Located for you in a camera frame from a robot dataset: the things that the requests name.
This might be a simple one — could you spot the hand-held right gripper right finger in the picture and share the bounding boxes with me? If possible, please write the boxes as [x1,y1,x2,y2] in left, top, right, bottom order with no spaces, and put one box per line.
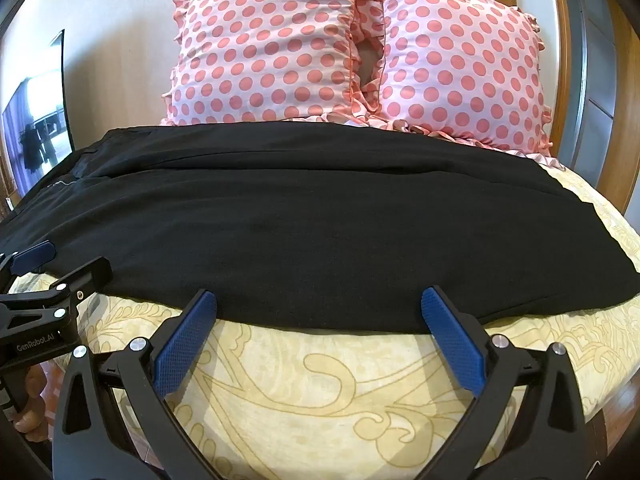
[415,285,588,480]

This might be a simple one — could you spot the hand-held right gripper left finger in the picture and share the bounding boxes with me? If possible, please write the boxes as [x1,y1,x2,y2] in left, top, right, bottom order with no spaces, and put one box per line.
[50,289,223,480]

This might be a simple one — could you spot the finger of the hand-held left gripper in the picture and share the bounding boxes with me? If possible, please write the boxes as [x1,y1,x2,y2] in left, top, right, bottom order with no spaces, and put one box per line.
[0,256,112,313]
[0,240,56,286]

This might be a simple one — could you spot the black pants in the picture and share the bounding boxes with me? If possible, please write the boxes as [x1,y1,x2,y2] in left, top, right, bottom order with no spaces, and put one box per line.
[0,122,640,333]

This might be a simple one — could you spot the person's left hand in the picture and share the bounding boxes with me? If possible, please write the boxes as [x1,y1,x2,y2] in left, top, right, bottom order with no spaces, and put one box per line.
[12,364,52,443]

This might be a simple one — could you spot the black flat screen television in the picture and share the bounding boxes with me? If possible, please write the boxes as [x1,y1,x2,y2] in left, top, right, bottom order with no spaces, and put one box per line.
[0,30,77,201]

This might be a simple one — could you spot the yellow patterned bed sheet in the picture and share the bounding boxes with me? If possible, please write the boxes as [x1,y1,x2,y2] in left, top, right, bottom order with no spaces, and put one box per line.
[0,152,640,480]

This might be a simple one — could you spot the pink polka dot pillow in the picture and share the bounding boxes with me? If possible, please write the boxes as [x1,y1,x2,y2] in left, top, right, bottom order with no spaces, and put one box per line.
[159,0,386,127]
[372,0,556,158]

